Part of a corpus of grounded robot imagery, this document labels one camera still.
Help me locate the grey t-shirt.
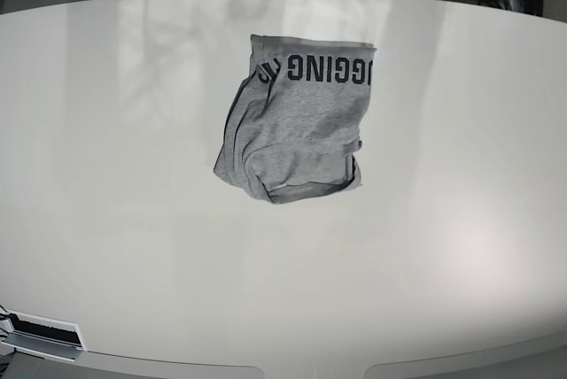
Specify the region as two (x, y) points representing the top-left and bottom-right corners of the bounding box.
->
(214, 35), (376, 205)

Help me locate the white cable tray box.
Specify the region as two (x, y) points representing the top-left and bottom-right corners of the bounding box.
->
(1, 308), (87, 362)

